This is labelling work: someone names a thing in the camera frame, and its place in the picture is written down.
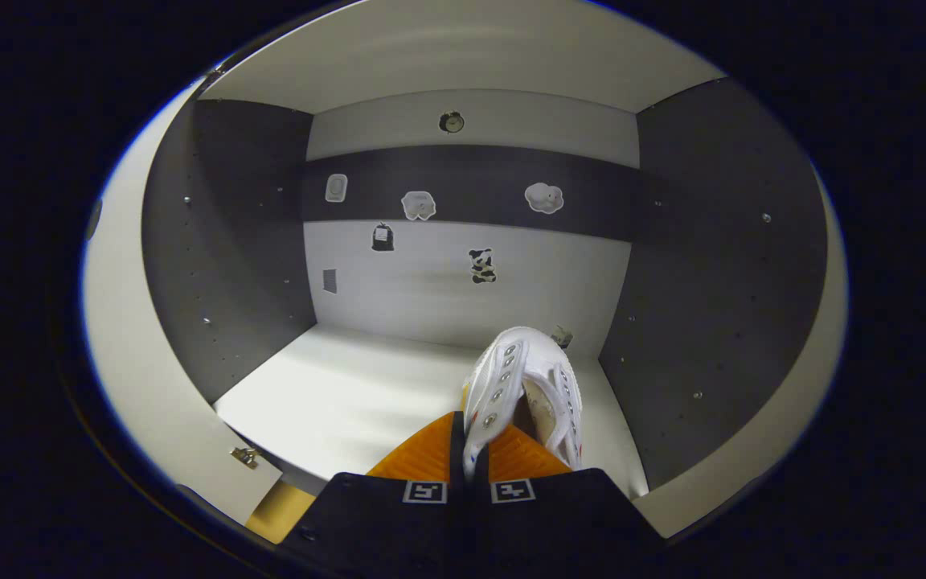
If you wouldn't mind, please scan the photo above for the white cabinet door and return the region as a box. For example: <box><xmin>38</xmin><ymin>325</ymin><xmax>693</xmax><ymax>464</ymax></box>
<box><xmin>81</xmin><ymin>76</ymin><xmax>283</xmax><ymax>528</ymax></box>
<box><xmin>632</xmin><ymin>157</ymin><xmax>850</xmax><ymax>540</ymax></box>

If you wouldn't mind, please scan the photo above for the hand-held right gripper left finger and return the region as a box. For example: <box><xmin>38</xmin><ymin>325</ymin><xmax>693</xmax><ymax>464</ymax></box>
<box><xmin>278</xmin><ymin>410</ymin><xmax>477</xmax><ymax>578</ymax></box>

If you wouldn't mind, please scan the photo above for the white shoe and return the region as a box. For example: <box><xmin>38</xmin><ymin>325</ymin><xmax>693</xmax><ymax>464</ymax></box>
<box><xmin>461</xmin><ymin>326</ymin><xmax>584</xmax><ymax>483</ymax></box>

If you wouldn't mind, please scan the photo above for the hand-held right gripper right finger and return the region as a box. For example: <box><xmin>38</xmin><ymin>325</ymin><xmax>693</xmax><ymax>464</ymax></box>
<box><xmin>473</xmin><ymin>424</ymin><xmax>666</xmax><ymax>577</ymax></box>

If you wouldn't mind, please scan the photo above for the white shoe cabinet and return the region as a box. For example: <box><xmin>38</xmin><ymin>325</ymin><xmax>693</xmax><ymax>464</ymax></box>
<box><xmin>81</xmin><ymin>0</ymin><xmax>850</xmax><ymax>548</ymax></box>

